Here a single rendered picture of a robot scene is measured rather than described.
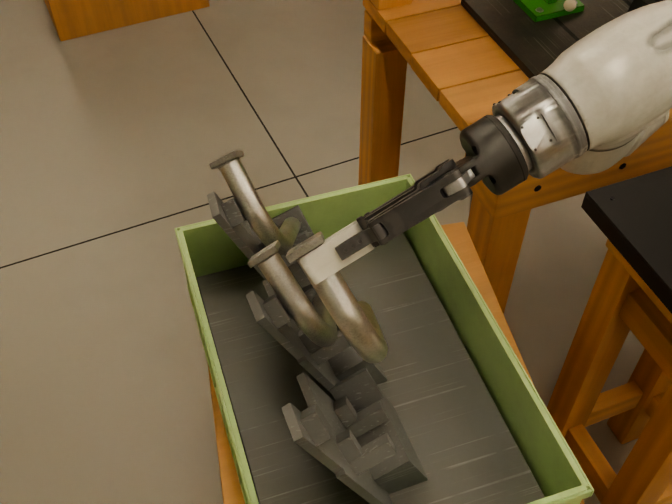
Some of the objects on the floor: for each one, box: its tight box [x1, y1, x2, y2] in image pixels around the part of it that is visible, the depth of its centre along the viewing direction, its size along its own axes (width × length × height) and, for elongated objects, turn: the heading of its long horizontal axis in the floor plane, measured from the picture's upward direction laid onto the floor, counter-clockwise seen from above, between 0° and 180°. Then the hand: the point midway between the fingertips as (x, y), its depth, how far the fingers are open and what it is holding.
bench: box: [358, 0, 531, 314], centre depth 222 cm, size 70×149×88 cm, turn 111°
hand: (336, 252), depth 79 cm, fingers closed on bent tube, 3 cm apart
